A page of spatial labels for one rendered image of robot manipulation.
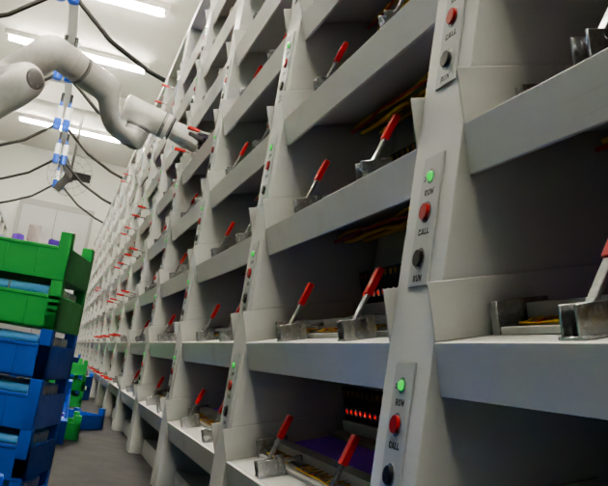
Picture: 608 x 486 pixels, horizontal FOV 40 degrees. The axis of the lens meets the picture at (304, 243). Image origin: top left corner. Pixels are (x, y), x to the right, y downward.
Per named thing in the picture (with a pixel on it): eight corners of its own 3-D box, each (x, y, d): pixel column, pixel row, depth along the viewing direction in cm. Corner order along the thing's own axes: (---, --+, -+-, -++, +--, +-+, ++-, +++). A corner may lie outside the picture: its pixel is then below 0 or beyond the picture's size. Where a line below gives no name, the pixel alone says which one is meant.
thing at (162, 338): (178, 360, 211) (172, 306, 212) (151, 356, 268) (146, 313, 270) (256, 350, 217) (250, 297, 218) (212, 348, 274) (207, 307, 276)
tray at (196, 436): (217, 480, 141) (208, 398, 142) (169, 441, 199) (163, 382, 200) (330, 461, 147) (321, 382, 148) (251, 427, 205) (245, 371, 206)
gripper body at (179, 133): (160, 141, 271) (192, 156, 274) (164, 133, 262) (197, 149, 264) (170, 121, 273) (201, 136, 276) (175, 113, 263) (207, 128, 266)
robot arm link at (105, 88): (69, 102, 242) (146, 153, 263) (94, 55, 245) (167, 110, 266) (54, 101, 248) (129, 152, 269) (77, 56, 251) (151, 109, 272)
